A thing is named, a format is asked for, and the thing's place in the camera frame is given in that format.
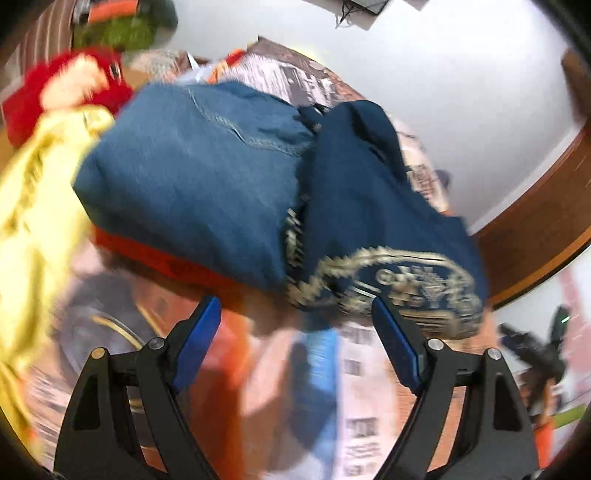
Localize brown wooden door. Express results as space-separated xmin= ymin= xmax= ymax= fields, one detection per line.
xmin=471 ymin=48 xmax=591 ymax=310

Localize newspaper print blanket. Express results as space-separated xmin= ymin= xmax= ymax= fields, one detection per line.
xmin=23 ymin=37 xmax=467 ymax=480

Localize yellow garment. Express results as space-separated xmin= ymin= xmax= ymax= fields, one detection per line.
xmin=0 ymin=105 xmax=116 ymax=444

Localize black hanging cable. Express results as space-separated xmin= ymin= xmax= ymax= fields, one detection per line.
xmin=335 ymin=0 xmax=393 ymax=31

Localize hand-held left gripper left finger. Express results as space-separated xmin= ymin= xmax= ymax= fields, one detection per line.
xmin=54 ymin=295 xmax=223 ymax=480

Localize navy patterned hoodie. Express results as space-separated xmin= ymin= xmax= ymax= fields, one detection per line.
xmin=281 ymin=100 xmax=490 ymax=340

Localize red plush toy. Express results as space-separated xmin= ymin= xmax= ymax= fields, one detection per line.
xmin=2 ymin=51 xmax=134 ymax=148

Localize orange red garment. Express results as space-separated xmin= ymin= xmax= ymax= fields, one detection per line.
xmin=92 ymin=226 xmax=278 ymax=301

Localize folded blue denim jeans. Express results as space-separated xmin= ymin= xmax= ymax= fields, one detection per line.
xmin=71 ymin=80 xmax=324 ymax=294

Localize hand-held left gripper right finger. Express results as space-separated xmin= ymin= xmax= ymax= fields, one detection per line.
xmin=370 ymin=296 xmax=542 ymax=480

